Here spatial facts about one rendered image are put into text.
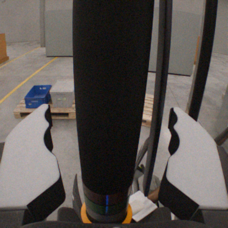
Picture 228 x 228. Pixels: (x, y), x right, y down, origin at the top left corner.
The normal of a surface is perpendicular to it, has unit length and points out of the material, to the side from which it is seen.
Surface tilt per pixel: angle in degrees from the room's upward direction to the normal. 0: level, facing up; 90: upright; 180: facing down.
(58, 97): 95
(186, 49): 90
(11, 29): 90
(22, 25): 90
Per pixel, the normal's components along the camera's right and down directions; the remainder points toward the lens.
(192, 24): -0.06, 0.50
